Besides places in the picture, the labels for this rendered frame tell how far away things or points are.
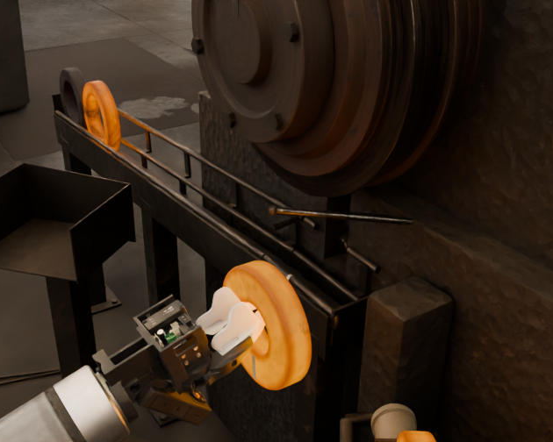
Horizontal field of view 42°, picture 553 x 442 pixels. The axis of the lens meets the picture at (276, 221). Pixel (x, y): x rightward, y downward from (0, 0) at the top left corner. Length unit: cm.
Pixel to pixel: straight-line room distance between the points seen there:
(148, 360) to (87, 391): 7
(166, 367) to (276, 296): 14
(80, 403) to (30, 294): 173
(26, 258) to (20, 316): 90
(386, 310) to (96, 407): 41
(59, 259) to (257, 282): 72
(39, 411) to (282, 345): 27
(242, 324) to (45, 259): 73
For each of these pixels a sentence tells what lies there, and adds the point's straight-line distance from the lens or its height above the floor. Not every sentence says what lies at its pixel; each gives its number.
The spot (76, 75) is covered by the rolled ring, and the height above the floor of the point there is 76.
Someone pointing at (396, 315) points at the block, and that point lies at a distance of 98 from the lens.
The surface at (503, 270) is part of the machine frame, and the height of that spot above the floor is 87.
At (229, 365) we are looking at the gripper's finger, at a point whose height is 83.
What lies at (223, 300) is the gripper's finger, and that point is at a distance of 87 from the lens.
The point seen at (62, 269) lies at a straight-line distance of 146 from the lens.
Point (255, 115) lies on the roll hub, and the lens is 99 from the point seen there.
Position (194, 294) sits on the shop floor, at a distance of 242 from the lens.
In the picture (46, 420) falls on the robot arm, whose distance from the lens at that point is 80.
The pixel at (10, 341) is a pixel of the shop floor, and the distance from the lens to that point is 233.
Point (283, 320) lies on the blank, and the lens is 83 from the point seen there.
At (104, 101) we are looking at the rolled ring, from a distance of 186.
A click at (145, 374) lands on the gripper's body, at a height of 83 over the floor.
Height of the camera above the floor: 137
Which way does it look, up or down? 29 degrees down
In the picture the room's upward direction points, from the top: 1 degrees clockwise
